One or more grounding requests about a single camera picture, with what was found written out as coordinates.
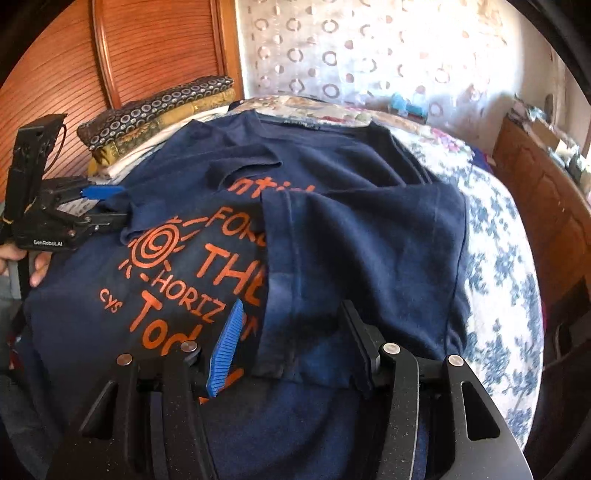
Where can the navy t-shirt with orange print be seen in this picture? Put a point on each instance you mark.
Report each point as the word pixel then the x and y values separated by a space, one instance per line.
pixel 369 240

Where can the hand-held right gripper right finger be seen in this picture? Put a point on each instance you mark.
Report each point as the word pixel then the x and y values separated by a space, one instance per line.
pixel 364 360

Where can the blue floral bedspread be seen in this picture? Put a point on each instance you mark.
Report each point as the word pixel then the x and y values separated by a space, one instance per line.
pixel 498 286

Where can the wooden wardrobe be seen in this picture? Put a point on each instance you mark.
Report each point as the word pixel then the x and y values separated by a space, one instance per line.
pixel 161 41

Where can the yellow patterned folded cloth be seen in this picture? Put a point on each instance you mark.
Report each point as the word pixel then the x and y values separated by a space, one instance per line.
pixel 138 134

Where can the white curtain with circles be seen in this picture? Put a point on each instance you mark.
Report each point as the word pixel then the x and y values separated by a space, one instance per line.
pixel 369 46

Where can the navy blanket with red edge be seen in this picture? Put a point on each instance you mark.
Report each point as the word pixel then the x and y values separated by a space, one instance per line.
pixel 482 161

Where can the dark chair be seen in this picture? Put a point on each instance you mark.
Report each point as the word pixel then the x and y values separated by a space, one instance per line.
pixel 568 332

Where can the small blue toy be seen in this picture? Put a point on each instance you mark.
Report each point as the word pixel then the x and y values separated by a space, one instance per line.
pixel 406 107

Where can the person's left hand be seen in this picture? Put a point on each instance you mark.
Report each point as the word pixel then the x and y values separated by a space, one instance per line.
pixel 40 266

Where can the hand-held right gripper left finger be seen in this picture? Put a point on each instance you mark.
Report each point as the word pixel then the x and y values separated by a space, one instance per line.
pixel 226 350

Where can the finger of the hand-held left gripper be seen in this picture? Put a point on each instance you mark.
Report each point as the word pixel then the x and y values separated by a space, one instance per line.
pixel 101 191
pixel 108 221

